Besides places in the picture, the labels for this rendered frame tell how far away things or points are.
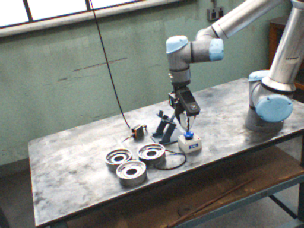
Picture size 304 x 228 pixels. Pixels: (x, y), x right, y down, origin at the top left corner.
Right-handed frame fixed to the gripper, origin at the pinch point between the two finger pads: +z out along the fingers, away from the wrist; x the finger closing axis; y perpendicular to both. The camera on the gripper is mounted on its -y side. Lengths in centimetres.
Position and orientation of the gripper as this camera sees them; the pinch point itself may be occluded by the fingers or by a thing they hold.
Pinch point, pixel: (187, 129)
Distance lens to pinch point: 128.3
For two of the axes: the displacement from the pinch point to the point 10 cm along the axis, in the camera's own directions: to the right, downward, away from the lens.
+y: -3.6, -3.7, 8.6
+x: -9.2, 2.8, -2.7
